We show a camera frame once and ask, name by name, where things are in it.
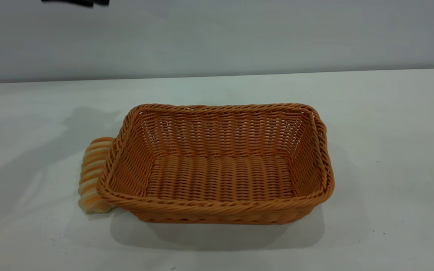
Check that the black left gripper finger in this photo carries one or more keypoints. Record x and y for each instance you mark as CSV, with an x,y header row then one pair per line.
x,y
102,2
74,2

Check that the striped long bread roll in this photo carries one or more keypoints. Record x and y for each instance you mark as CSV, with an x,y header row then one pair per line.
x,y
92,177

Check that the orange woven wicker basket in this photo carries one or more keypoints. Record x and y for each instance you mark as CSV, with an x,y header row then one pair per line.
x,y
217,169

